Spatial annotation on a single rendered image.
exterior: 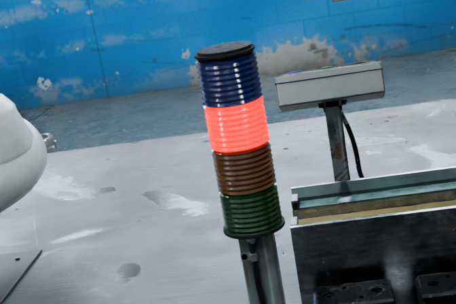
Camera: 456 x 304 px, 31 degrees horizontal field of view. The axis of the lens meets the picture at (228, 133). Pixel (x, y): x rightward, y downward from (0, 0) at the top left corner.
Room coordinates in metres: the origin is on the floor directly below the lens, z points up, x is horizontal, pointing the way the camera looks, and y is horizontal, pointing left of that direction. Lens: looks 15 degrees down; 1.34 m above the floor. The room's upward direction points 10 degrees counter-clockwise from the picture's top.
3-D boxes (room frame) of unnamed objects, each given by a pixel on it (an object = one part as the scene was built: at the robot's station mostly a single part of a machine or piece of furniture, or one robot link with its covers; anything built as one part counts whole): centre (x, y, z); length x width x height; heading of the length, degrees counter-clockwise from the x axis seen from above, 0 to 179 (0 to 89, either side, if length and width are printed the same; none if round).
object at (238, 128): (0.80, -0.01, 1.14); 0.06 x 0.06 x 0.04
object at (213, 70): (0.80, -0.01, 1.19); 0.06 x 0.06 x 0.04
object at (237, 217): (0.80, -0.01, 1.05); 0.06 x 0.06 x 0.04
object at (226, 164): (0.80, -0.01, 1.10); 0.06 x 0.06 x 0.04
